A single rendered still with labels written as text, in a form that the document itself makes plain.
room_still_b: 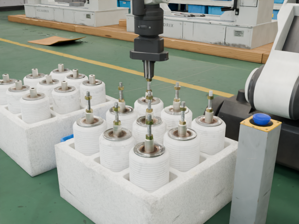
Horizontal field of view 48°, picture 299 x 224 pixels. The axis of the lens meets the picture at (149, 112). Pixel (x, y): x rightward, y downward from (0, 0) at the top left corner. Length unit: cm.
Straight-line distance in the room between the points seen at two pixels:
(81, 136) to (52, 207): 25
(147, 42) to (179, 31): 224
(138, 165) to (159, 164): 5
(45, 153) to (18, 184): 13
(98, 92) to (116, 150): 48
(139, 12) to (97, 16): 316
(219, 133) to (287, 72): 26
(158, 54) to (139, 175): 40
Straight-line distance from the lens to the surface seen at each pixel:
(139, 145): 81
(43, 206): 108
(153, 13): 99
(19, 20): 545
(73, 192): 101
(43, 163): 122
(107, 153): 85
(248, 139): 81
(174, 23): 328
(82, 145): 94
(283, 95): 99
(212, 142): 94
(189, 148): 84
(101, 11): 417
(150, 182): 79
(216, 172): 92
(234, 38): 295
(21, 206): 110
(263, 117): 81
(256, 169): 83
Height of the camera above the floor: 63
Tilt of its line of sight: 22 degrees down
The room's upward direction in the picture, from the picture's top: straight up
